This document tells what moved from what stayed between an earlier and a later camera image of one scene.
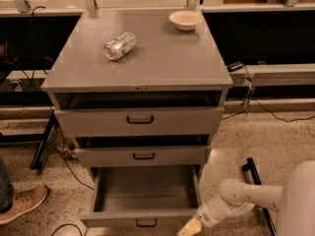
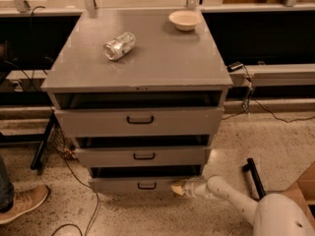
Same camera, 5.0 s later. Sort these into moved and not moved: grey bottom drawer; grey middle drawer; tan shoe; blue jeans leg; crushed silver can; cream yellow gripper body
Moved: grey bottom drawer; cream yellow gripper body
Not moved: tan shoe; blue jeans leg; grey middle drawer; crushed silver can
